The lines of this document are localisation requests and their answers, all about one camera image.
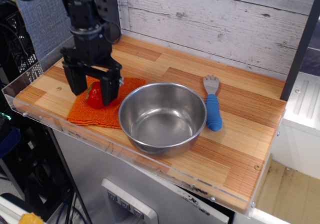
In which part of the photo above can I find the silver toy fridge cabinet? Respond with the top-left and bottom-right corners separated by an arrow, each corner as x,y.
54,131 -> 234,223

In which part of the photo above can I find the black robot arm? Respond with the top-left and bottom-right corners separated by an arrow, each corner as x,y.
60,0 -> 123,106

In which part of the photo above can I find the orange knitted towel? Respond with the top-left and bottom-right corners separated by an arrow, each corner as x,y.
66,77 -> 146,129

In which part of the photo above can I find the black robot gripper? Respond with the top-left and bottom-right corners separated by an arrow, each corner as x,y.
60,25 -> 124,106

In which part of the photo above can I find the red toy strawberry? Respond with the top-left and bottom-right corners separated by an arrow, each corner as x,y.
86,81 -> 106,109

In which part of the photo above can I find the dark grey right post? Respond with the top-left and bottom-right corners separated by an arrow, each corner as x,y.
280,0 -> 320,101

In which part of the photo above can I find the black plastic crate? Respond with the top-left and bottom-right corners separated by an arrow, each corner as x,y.
0,6 -> 37,81

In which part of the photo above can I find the clear acrylic table guard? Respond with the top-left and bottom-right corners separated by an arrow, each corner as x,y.
1,16 -> 285,218

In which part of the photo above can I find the white ridged side counter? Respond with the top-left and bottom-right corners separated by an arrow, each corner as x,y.
270,72 -> 320,179

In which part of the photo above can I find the stainless steel bowl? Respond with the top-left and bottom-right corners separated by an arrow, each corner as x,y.
118,82 -> 207,158

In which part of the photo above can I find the blue handled metal fork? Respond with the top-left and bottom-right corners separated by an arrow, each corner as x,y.
203,75 -> 223,132

